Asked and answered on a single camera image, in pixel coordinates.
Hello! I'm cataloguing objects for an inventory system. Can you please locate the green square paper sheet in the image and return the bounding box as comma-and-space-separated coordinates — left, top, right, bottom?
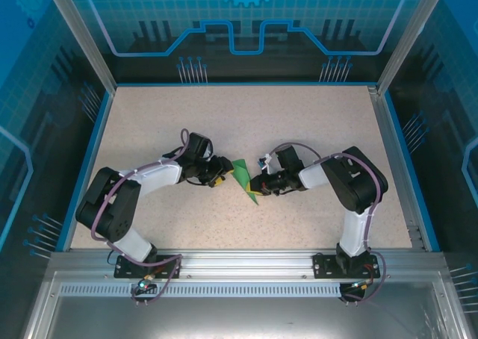
231, 158, 261, 206

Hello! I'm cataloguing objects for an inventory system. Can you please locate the blue table edge trim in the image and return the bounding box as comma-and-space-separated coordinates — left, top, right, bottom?
383, 92, 441, 252
55, 90, 115, 252

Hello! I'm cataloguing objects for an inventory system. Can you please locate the aluminium mounting rail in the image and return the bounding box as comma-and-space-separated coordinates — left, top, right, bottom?
48, 248, 449, 280

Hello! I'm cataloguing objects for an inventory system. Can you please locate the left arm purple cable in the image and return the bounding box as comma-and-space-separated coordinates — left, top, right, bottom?
90, 128, 190, 307

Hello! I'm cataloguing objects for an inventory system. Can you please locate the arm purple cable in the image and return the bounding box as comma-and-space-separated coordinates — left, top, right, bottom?
267, 141, 389, 305
90, 128, 190, 307

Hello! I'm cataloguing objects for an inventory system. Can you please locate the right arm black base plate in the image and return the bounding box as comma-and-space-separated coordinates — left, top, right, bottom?
311, 252, 382, 280

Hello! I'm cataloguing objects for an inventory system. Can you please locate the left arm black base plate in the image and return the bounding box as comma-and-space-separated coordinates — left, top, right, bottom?
113, 252, 183, 280

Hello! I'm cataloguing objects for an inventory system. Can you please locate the slotted cable duct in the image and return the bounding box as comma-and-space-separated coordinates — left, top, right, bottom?
58, 282, 347, 298

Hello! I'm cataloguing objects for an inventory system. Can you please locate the aluminium side rail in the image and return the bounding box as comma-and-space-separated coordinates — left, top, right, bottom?
367, 85, 426, 251

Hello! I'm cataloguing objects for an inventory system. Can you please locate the cable plug with green light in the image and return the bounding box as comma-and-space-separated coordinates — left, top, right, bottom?
136, 273, 156, 293
349, 277, 375, 290

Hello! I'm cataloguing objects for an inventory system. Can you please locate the aluminium tray frame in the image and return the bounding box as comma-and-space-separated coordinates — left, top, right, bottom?
20, 270, 471, 339

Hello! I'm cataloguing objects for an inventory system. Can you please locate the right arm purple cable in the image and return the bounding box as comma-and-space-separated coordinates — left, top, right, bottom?
267, 141, 389, 305

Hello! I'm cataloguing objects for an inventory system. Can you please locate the aluminium frame post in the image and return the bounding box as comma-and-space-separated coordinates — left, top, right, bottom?
376, 0, 451, 96
41, 0, 117, 93

